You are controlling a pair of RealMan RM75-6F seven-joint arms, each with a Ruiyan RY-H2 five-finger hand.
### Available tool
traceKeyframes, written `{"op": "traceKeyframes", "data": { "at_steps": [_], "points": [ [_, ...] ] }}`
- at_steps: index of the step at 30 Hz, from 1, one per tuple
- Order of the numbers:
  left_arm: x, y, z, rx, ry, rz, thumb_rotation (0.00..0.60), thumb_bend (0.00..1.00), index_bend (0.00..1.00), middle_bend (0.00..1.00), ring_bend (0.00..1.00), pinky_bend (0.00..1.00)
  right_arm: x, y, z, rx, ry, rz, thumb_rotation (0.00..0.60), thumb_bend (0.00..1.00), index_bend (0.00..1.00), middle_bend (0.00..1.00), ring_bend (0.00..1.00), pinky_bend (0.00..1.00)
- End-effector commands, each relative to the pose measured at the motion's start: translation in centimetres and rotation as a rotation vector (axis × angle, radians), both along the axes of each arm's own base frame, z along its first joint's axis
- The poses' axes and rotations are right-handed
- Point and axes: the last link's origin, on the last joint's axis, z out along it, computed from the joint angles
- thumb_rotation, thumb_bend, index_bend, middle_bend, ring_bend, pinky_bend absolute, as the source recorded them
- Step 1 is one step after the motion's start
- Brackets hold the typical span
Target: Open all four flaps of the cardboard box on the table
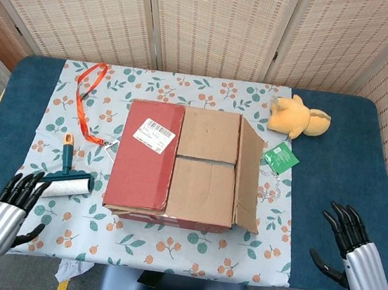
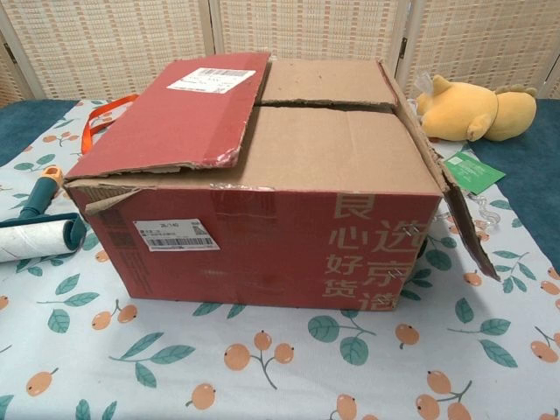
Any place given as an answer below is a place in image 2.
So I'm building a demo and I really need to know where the red cardboard shipping box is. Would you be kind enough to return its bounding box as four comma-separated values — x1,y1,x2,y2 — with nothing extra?
63,52,502,312

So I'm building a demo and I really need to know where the fruit and leaf print tablecloth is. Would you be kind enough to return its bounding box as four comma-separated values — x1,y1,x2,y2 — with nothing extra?
0,98,560,420

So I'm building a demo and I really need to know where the green paper card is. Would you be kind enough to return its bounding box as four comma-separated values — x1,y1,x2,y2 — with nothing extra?
442,150,508,195

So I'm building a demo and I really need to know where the yellow plush toy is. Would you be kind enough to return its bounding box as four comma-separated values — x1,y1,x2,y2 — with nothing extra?
414,73,538,144

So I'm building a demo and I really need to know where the woven bamboo folding screen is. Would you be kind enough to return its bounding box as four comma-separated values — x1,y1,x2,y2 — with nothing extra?
0,0,560,110

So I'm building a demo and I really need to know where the teal lint roller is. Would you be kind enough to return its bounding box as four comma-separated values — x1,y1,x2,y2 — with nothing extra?
0,164,88,263

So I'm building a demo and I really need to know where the clear plastic chain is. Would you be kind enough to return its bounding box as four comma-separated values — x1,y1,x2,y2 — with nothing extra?
435,191,502,232

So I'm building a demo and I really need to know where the orange ribbon strap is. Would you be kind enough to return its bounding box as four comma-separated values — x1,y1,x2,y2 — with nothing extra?
80,94,140,155

